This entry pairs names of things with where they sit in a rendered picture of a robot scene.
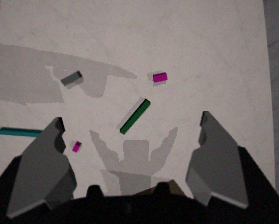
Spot turquoise rod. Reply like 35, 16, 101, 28
0, 127, 43, 137

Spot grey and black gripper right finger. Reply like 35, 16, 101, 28
185, 111, 279, 224

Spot magenta rod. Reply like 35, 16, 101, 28
153, 72, 167, 83
72, 141, 81, 152

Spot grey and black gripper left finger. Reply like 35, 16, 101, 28
0, 117, 77, 224

